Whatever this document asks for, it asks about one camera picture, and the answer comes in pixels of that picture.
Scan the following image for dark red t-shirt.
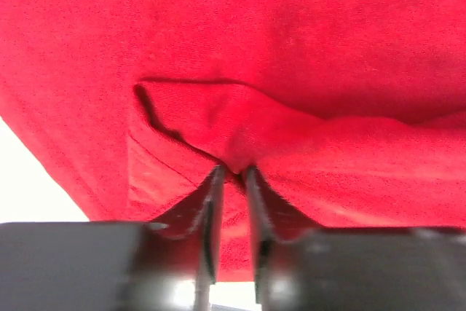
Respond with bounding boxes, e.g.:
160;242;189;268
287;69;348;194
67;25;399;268
1;0;465;281

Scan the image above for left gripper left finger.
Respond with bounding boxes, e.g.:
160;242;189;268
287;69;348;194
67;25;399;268
1;166;224;310

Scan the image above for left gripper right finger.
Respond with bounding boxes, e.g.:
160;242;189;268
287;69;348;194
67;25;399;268
244;167;465;310

